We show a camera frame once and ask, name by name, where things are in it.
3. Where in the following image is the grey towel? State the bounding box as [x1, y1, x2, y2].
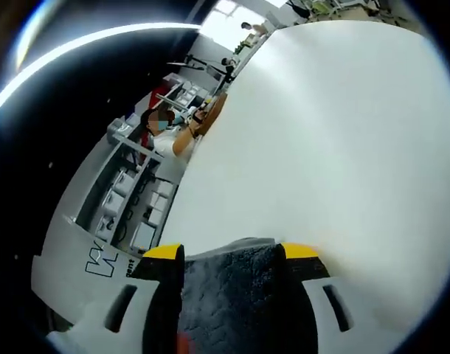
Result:
[179, 237, 285, 354]

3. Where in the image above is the black tripod stand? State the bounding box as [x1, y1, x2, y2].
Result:
[167, 53, 235, 84]

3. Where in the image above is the grey metal shelf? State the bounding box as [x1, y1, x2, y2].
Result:
[75, 73, 226, 255]

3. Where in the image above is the shelf with white bins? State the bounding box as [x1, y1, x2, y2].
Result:
[99, 79, 211, 251]

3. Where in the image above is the brown wooden tray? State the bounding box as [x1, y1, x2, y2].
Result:
[197, 91, 229, 136]

